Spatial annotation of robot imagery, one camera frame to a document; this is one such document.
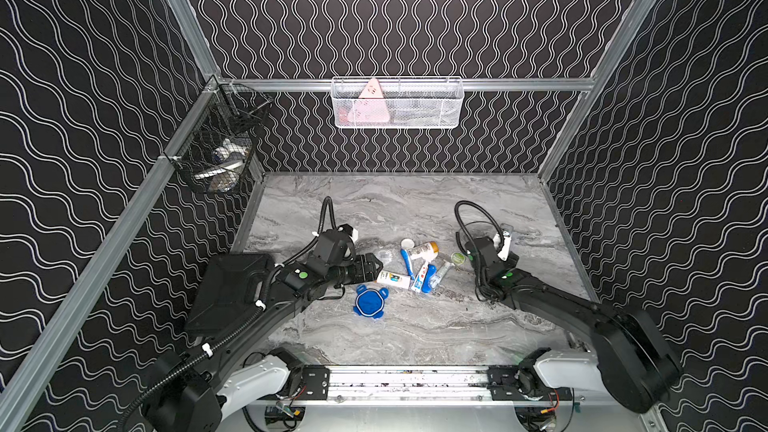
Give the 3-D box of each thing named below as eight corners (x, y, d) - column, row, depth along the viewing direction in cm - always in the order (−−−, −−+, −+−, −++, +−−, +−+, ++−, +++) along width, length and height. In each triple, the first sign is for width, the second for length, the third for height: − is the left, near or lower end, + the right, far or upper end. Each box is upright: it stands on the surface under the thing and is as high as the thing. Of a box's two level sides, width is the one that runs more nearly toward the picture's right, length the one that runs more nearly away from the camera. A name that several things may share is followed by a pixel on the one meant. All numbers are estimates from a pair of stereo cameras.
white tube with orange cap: (409, 260, 99) (410, 256, 96) (409, 245, 102) (409, 241, 100) (438, 260, 99) (439, 256, 96) (436, 245, 102) (437, 241, 100)
